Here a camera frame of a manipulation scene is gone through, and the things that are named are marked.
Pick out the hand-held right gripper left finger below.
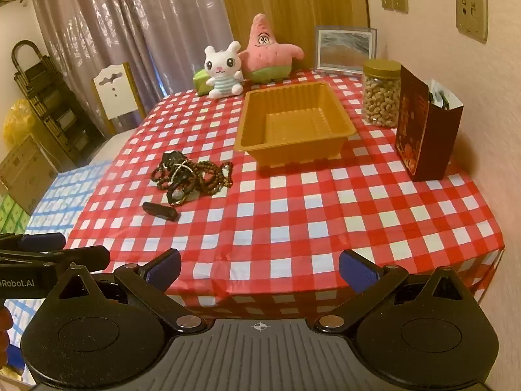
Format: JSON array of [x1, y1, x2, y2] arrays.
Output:
[[47, 248, 208, 335]]

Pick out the red checked tablecloth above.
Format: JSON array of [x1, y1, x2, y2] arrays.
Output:
[[65, 67, 505, 320]]

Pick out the green tissue box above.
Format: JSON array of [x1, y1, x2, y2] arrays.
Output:
[[192, 69, 212, 96]]

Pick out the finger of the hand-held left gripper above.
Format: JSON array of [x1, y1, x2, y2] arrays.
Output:
[[0, 232, 66, 253], [0, 245, 110, 273]]

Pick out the black wristwatch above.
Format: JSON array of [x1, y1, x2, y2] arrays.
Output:
[[168, 183, 192, 206]]

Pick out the blue checked cloth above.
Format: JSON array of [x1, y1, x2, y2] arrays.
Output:
[[0, 159, 119, 387]]

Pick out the orange plastic tray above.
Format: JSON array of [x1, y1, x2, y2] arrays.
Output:
[[234, 81, 358, 167]]

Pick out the white rabbit plush toy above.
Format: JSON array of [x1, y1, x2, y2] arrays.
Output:
[[204, 41, 245, 99]]

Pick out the peanut jar with gold lid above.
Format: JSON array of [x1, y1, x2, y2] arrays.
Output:
[[361, 59, 403, 128]]

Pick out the person's left hand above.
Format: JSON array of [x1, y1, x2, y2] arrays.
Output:
[[0, 305, 14, 375]]

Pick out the dark red gift bag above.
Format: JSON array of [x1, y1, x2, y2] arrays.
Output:
[[394, 65, 465, 182]]

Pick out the pink starfish plush toy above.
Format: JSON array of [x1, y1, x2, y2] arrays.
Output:
[[238, 13, 305, 83]]

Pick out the white and green packets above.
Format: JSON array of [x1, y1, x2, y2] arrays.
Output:
[[427, 79, 458, 110]]

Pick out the cardboard box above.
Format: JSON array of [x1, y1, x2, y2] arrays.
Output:
[[0, 134, 60, 214]]

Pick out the grey patterned curtain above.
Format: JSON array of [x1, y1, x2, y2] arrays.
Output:
[[28, 0, 234, 102]]

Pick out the dark bead bracelet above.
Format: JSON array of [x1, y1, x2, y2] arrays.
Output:
[[191, 161, 234, 196]]

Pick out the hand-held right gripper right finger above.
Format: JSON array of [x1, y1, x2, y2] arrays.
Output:
[[313, 248, 479, 335]]

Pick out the dark storage rack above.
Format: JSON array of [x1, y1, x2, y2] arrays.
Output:
[[11, 40, 102, 172]]

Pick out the black hair claw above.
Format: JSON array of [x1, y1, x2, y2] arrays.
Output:
[[162, 151, 188, 167]]

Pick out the stack of green boxes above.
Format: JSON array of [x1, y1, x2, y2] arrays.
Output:
[[0, 193, 31, 235]]

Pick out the yellow plastic bag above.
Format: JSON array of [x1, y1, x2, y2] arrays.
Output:
[[3, 98, 35, 151]]

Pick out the framed picture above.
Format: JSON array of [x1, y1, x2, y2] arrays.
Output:
[[315, 25, 377, 75]]

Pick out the long dark bead necklace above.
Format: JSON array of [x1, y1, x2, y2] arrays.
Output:
[[150, 161, 234, 196]]

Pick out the white wooden chair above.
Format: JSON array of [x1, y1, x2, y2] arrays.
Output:
[[92, 62, 147, 135]]

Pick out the beige wall socket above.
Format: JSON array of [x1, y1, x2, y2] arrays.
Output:
[[455, 0, 488, 43]]

